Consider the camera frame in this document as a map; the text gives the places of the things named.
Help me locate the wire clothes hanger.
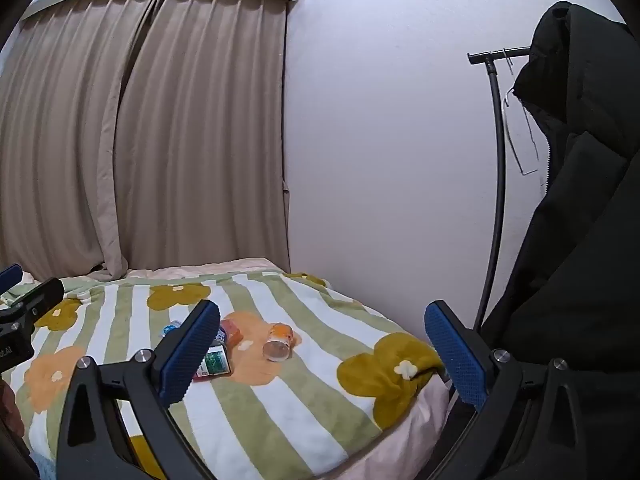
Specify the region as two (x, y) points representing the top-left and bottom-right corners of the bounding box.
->
(501, 48), (542, 177)

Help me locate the orange paper cup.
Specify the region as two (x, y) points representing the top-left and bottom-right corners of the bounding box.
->
(262, 323), (294, 363)

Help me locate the black clothes rack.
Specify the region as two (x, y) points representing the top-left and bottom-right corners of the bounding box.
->
(467, 47), (532, 332)

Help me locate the beige curtain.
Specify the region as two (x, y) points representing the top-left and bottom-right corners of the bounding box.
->
(0, 0), (167, 283)
(113, 0), (292, 274)

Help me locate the striped floral blanket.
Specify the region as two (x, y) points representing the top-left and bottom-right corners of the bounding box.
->
(9, 271), (449, 480)

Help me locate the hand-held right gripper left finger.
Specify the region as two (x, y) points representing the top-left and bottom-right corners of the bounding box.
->
(56, 299), (222, 480)

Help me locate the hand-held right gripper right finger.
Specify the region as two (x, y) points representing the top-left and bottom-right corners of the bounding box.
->
(424, 300), (601, 480)

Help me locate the green label carton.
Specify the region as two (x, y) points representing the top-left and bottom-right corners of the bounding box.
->
(194, 344), (234, 380)

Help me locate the black coat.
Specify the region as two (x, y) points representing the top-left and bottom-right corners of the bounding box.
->
(479, 2), (640, 480)

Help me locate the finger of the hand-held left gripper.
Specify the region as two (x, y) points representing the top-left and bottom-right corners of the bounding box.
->
(0, 263), (24, 289)
(11, 277), (66, 325)

